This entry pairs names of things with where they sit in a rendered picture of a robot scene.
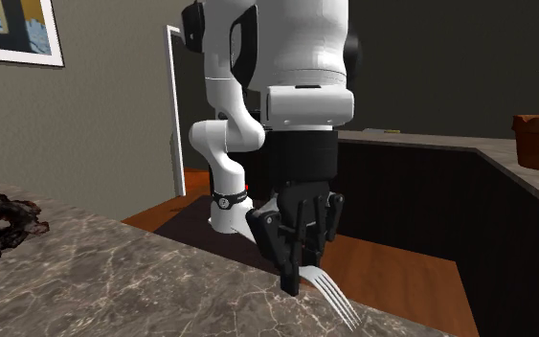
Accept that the silver fork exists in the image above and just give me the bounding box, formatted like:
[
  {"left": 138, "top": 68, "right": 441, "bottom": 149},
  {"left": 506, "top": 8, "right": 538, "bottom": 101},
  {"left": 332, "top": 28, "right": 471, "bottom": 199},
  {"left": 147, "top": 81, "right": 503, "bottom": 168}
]
[{"left": 229, "top": 223, "right": 363, "bottom": 332}]

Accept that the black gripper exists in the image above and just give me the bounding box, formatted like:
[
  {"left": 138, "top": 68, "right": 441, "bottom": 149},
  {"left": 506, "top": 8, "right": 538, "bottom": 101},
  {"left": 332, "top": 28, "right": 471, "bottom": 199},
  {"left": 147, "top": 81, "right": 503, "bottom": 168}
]
[{"left": 244, "top": 129, "right": 347, "bottom": 298}]

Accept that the white door frame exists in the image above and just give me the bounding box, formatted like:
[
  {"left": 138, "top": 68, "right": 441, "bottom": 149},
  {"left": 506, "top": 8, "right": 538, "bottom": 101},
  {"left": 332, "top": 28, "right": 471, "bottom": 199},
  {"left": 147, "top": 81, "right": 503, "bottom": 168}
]
[{"left": 165, "top": 24, "right": 188, "bottom": 197}]

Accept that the dark robot stand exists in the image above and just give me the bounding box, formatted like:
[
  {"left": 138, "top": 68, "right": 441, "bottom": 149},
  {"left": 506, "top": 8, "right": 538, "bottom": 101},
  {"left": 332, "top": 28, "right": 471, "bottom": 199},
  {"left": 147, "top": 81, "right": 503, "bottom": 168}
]
[{"left": 153, "top": 194, "right": 281, "bottom": 275}]

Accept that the white framed wall picture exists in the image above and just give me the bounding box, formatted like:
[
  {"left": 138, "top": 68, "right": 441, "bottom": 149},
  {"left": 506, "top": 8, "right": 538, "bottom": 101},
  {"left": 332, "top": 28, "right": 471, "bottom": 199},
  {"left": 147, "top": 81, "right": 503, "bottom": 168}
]
[{"left": 0, "top": 0, "right": 65, "bottom": 68}]

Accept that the flat grey yellow object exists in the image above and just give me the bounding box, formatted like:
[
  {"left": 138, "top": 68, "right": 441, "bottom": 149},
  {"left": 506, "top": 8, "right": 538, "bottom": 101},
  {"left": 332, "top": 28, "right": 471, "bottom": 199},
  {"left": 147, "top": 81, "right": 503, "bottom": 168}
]
[{"left": 361, "top": 126, "right": 402, "bottom": 135}]

